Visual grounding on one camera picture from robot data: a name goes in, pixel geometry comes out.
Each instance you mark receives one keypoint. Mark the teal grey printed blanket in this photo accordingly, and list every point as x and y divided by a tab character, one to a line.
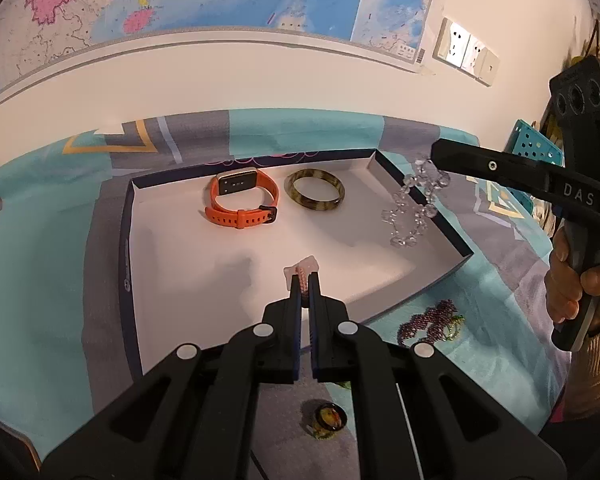
30	260

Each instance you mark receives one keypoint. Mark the dark blue shallow box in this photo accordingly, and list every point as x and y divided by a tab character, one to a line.
190	280

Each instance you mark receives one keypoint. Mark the white wall plate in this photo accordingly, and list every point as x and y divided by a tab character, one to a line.
489	66

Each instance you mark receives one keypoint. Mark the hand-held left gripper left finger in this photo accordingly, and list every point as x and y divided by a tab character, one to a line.
296	320

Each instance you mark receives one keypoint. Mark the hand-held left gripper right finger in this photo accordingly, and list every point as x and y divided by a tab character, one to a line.
314	325

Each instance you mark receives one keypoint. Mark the orange smart watch band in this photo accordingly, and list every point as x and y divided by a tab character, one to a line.
240	217

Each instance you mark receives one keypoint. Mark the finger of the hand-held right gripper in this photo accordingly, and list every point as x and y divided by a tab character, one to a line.
480	162

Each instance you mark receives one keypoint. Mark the white wall socket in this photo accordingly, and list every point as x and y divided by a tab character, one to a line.
476	52
452	40

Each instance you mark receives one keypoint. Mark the tortoiseshell bangle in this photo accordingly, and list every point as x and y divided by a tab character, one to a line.
292	195

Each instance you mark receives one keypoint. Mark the teal perforated basket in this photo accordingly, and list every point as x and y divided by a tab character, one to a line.
530	145

